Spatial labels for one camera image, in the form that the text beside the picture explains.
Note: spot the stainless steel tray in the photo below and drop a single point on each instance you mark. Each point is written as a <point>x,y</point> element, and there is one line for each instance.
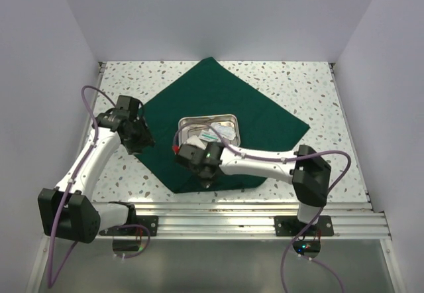
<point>192,126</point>

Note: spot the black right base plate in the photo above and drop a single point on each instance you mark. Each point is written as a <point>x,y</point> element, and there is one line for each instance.
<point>290,226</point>

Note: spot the white crinkled sterile pouch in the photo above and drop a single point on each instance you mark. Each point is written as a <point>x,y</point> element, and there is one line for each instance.
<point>225,131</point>

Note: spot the white gauze pad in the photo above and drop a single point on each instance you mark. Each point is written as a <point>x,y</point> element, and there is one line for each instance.
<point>195,141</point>

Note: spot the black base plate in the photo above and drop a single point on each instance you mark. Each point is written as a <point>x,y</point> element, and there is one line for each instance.
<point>290,226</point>
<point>145,221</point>

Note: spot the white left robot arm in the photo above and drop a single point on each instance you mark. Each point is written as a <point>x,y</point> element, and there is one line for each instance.
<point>67,211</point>

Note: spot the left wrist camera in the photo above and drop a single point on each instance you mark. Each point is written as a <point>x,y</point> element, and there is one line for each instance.
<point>130,106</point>

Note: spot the green striped white packet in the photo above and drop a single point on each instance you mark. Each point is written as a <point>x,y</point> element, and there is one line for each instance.
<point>208,136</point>

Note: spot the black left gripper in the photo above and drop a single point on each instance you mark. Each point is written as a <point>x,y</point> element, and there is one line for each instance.
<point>146,139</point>

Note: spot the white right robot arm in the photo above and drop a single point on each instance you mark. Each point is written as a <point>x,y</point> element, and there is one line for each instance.
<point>304,169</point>

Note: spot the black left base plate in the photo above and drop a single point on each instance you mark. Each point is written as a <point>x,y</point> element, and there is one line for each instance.
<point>145,221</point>

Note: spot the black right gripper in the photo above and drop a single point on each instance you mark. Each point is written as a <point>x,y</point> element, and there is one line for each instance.
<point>207,183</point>

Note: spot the dark green surgical cloth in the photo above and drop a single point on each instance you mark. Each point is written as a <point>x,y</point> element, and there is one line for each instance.
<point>209,91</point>

